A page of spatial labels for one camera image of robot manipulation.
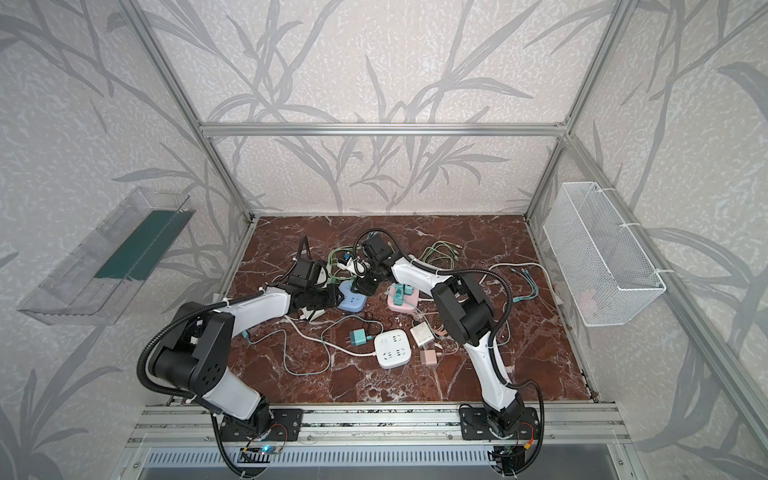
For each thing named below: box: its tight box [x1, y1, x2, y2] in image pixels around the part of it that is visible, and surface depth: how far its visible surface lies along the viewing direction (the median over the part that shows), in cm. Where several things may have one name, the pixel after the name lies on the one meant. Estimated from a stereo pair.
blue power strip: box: [337, 280, 367, 313], surface depth 96 cm
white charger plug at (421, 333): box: [410, 322, 435, 346], surface depth 88 cm
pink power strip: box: [387, 283, 419, 313], surface depth 95 cm
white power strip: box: [374, 329, 412, 369], surface depth 86 cm
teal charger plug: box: [349, 328, 373, 347], surface depth 88 cm
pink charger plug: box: [420, 349, 437, 365], surface depth 84 cm
